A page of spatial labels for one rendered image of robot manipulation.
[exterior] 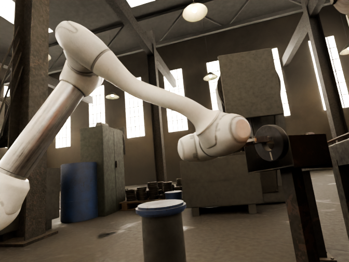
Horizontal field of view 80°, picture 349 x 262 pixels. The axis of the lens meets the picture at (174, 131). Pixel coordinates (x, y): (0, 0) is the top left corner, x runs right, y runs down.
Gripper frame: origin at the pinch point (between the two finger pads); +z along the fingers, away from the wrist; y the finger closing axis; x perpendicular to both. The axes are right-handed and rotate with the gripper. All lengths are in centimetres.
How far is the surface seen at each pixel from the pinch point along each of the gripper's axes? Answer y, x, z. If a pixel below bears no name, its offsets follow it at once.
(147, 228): -60, -39, -45
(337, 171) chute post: 6.2, -17.5, 27.3
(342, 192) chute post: 6.5, -26.2, 26.6
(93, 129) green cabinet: -311, 75, -71
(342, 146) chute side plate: 13.4, -7.4, 23.0
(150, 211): -53, -29, -43
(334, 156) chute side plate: 6.2, -11.1, 27.8
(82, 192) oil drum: -292, -25, -93
